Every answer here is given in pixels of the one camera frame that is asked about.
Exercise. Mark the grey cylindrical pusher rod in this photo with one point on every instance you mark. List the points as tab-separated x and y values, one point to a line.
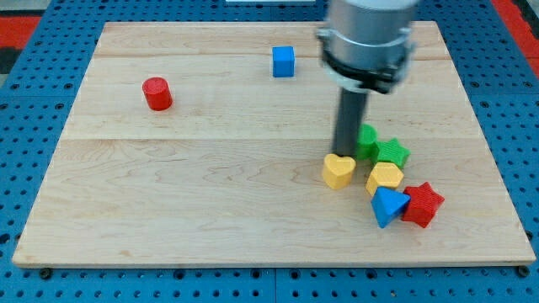
351	109

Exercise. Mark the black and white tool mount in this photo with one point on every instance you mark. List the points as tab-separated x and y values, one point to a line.
359	81

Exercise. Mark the green cylinder block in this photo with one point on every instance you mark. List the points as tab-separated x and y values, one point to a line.
366	141

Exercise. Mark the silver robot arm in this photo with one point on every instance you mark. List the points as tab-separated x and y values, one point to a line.
366	47

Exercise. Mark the green star block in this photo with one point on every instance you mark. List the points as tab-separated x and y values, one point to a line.
390	151

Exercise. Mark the yellow heart block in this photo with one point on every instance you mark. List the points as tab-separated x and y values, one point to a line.
338	171

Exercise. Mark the yellow hexagon block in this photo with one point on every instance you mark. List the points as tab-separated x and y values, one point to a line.
384	174

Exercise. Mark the blue cube block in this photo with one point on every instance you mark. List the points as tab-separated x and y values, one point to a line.
283	58

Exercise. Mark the blue triangle block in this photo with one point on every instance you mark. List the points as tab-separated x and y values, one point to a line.
388	204

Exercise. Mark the red star block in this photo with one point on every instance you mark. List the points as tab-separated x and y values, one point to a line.
423	205

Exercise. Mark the wooden board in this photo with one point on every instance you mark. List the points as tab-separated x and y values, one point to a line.
230	176

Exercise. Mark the red cylinder block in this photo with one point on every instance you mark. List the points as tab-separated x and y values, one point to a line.
157	93

